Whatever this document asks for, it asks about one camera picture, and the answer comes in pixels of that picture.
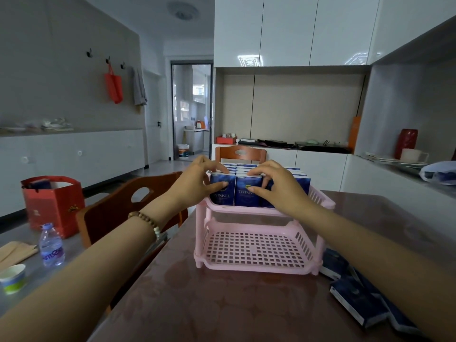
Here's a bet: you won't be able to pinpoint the person's left hand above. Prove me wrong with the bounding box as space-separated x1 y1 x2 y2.
165 155 230 215

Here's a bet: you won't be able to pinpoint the person's right hand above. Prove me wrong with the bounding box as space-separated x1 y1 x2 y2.
247 160 316 221

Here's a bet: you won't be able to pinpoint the blue tissue packet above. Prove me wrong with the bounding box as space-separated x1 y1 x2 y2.
234 174 264 207
209 171 237 206

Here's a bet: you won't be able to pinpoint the person's right forearm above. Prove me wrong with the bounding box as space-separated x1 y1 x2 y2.
297 204 456 342

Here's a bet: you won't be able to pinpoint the person's left forearm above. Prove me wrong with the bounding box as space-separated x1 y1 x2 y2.
0 196 171 342

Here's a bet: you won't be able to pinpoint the brown wooden chair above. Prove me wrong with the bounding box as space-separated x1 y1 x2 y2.
215 145 267 165
76 171 189 310

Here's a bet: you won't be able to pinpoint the row of blue tissue packs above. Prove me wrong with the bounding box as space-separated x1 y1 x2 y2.
220 162 311 209

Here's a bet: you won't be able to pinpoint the black items on counter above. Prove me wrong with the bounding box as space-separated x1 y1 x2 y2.
237 138 352 154

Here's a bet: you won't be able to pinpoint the pink two-tier plastic rack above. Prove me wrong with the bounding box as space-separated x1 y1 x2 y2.
194 170 336 276

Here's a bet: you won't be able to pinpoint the white lower cabinets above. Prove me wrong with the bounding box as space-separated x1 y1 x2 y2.
210 143 456 246

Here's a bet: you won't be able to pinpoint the white cabinets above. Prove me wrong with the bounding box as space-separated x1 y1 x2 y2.
210 143 456 246
213 0 456 67

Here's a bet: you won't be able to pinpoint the white door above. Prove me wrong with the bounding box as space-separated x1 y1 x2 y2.
143 70 164 165

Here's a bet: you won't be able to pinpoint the dark blue loose packet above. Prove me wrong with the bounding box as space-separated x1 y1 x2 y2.
319 248 350 280
351 267 425 335
329 276 390 328

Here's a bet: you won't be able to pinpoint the orange tall box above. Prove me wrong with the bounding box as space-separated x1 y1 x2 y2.
348 116 362 151

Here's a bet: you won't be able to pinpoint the grey hanging cloth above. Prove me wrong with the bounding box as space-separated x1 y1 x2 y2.
132 67 148 107

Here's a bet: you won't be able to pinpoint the white sideboard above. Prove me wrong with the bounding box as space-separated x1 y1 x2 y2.
0 128 146 218

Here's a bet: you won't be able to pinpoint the silver tray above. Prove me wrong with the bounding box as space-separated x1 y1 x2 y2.
364 152 429 176

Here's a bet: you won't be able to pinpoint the red hanging tote bag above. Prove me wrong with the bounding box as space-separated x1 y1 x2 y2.
104 63 124 105

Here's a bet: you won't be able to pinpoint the red canister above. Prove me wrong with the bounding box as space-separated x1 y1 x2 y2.
394 128 419 160

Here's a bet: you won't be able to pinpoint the white mug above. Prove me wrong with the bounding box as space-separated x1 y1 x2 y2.
400 148 430 164

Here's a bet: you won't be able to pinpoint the red gift bag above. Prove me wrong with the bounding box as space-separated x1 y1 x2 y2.
21 175 86 240

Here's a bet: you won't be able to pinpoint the white upper cabinets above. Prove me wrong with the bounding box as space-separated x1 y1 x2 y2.
213 0 456 67

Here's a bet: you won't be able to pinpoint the dishes on sideboard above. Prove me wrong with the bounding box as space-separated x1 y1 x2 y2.
0 117 75 134

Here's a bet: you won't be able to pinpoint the clear plastic water bottle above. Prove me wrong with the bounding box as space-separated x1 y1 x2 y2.
38 223 66 268

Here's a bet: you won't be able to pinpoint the round ceiling light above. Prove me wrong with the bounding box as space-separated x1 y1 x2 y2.
167 0 200 21

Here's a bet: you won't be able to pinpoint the white plastic bag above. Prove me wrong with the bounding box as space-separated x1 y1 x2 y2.
419 160 456 186

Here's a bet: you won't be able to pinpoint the brown paper bag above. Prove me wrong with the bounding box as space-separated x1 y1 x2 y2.
0 241 39 271

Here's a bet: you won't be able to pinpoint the white green paper cup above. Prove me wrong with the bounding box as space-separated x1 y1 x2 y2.
0 264 27 295

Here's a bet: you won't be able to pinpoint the wooden bead bracelet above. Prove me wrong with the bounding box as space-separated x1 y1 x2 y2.
128 211 162 241

